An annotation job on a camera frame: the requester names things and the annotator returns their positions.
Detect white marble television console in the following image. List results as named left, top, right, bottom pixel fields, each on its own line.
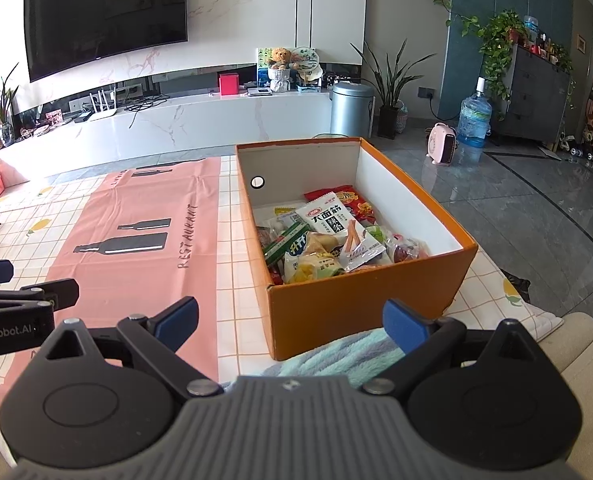
left=0, top=91, right=333, bottom=186

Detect slim red snack packet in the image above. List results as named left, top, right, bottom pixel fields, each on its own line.
left=255, top=226, right=283, bottom=286

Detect orange cardboard box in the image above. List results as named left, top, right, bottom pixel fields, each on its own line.
left=235, top=136, right=479, bottom=361

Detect green white snack packet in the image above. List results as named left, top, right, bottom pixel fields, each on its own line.
left=262, top=222, right=310, bottom=266

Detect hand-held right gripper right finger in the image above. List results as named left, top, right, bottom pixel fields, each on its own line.
left=359, top=299, right=572, bottom=401

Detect white noodle stick packet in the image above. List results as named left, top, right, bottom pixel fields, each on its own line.
left=295, top=202, right=385, bottom=268

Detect green landscape picture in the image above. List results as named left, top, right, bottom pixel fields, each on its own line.
left=256, top=47, right=277, bottom=92

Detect red clear-wrapped snack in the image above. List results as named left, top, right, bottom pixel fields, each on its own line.
left=384, top=235, right=427, bottom=263

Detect beige sofa cushion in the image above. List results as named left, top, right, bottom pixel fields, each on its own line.
left=0, top=312, right=593, bottom=480

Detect row of small ornaments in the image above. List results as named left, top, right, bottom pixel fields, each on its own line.
left=521, top=15, right=570, bottom=63

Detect pale yellow chip bag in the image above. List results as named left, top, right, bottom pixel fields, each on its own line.
left=282, top=232, right=347, bottom=285

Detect black flat television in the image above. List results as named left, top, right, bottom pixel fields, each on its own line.
left=24, top=0, right=188, bottom=83

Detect black cables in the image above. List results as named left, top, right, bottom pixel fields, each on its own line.
left=124, top=95, right=170, bottom=111

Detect pink space heater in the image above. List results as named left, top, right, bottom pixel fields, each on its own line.
left=427, top=122, right=458, bottom=166

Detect white router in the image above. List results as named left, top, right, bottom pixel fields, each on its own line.
left=87, top=87, right=117, bottom=122

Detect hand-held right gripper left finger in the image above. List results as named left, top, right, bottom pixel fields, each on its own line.
left=29, top=296, right=223, bottom=401

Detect clear green snack packet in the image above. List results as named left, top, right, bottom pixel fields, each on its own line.
left=365, top=226, right=393, bottom=252

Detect trailing pothos plant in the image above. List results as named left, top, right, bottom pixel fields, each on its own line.
left=459, top=10, right=527, bottom=101

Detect large red snack packet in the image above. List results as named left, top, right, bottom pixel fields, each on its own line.
left=304, top=186, right=377, bottom=226

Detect brown teddy bear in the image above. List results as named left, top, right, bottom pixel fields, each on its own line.
left=268, top=47, right=292, bottom=71

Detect checked lemon print tablecloth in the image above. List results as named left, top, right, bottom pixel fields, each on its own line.
left=0, top=157, right=565, bottom=406

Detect round printed fan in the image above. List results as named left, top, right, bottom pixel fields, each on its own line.
left=294, top=47, right=323, bottom=83

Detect potted snake plant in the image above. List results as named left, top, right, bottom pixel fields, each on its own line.
left=351, top=37, right=437, bottom=140

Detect potted orchid plant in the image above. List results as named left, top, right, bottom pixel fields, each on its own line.
left=0, top=62, right=22, bottom=143

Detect silver trash can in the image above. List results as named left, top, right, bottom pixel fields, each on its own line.
left=330, top=81, right=375, bottom=138

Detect dark grey cabinet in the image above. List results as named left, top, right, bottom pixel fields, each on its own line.
left=497, top=42, right=572, bottom=141

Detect large blue water bottle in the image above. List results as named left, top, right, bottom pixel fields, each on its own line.
left=457, top=77, right=492, bottom=150

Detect pink printed table runner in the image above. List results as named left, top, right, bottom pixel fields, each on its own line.
left=0, top=156, right=222, bottom=408

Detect teal striped blanket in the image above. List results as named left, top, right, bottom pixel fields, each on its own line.
left=221, top=327, right=407, bottom=396

